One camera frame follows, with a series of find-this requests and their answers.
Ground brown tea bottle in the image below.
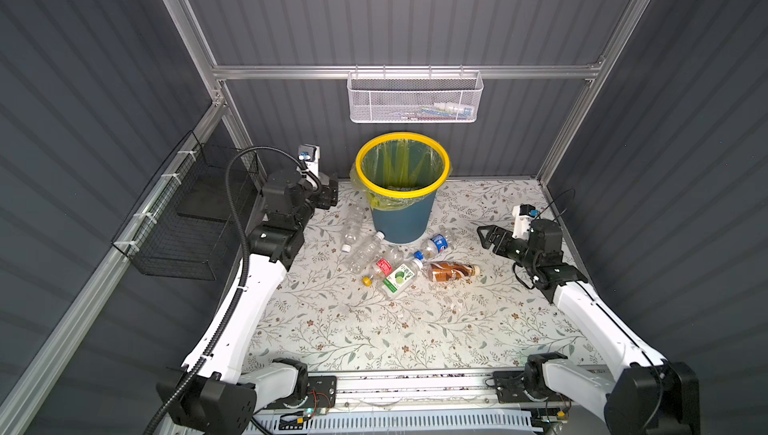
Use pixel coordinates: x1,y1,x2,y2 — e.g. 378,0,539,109
425,261,480,283

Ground clear bottle white cap far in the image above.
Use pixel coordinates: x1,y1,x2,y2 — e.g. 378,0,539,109
341,204,365,253

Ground white wire mesh basket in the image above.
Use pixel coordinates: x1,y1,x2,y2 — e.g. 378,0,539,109
346,69,484,124

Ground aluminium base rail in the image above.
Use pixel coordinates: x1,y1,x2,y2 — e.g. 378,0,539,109
173,365,619,412

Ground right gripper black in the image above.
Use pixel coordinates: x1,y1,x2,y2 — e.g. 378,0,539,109
478,225,537,271

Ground pink label bottle yellow cap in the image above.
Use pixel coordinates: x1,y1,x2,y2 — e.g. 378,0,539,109
362,245,404,287

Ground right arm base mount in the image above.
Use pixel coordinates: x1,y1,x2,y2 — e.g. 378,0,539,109
484,370,571,406

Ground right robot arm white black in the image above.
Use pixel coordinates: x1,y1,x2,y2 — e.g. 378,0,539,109
477,204,701,434

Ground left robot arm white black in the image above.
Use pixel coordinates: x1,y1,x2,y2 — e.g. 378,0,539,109
144,145,338,434

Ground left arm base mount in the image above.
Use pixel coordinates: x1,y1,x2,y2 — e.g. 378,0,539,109
266,375,338,412

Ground teal bin with yellow rim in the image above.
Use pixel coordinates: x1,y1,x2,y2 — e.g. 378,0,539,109
355,131,452,246

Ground blue label bottle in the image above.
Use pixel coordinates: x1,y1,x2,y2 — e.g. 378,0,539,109
414,231,450,260

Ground items in white basket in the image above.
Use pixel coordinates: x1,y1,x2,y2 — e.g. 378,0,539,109
407,102,475,121

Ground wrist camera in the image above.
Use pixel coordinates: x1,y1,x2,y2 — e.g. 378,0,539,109
298,144,320,176
512,204,540,240

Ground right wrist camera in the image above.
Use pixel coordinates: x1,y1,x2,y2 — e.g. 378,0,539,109
512,204,540,240

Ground clear ribbed bottle white cap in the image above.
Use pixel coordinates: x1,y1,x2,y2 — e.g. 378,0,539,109
347,231,385,275

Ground lime label bottle white cap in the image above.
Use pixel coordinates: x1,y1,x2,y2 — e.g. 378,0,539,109
378,258,424,299

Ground black wire basket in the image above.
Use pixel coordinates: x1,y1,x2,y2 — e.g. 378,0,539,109
113,128,240,282

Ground white ventilation grille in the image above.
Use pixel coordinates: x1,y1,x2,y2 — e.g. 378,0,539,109
255,409,544,434

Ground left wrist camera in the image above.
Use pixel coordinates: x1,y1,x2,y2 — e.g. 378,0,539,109
298,144,320,176

